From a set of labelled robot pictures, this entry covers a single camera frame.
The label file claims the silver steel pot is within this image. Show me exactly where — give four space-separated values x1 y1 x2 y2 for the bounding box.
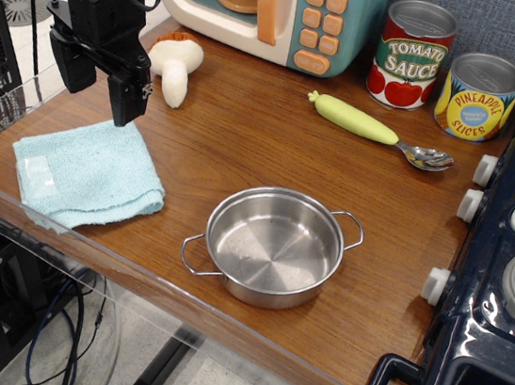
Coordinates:
200 186 365 310

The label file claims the white stove knob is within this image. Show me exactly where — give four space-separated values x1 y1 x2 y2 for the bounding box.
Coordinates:
472 154 499 188
457 189 484 224
421 267 451 306

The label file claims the toy microwave teal and cream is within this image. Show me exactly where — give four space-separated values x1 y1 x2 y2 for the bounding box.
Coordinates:
163 0 388 78

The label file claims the tomato sauce can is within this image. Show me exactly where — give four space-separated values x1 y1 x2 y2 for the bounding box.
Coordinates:
366 0 459 110

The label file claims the black metal table leg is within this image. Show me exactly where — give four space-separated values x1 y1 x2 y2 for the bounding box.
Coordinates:
133 337 191 385

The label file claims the black floor cable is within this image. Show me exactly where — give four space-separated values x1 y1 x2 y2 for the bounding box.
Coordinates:
13 266 109 385

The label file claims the pineapple slices can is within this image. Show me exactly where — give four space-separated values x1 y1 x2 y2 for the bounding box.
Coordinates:
434 52 515 142

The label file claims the spoon with green handle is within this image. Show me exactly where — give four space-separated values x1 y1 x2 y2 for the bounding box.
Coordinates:
307 91 455 172

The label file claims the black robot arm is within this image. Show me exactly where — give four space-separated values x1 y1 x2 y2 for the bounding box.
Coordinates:
48 0 153 127

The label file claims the light blue folded towel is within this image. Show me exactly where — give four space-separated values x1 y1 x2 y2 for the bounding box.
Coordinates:
13 120 166 234

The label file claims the white stove knob middle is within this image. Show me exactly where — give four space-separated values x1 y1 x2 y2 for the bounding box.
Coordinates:
457 189 484 224

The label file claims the clear acrylic table guard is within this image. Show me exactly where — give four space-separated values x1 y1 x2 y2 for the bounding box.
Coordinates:
0 68 237 352

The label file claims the white stove knob front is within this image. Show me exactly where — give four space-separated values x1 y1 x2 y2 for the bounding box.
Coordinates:
421 267 451 306

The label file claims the white stove knob rear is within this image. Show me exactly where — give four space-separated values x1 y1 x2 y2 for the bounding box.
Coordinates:
472 154 499 188

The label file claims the blue floor cable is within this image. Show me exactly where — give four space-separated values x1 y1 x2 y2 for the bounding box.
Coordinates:
22 275 90 385

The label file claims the plush white mushroom toy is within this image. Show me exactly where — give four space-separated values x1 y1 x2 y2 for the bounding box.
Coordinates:
149 31 204 109

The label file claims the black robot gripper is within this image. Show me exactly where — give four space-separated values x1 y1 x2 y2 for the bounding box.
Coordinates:
48 0 153 127

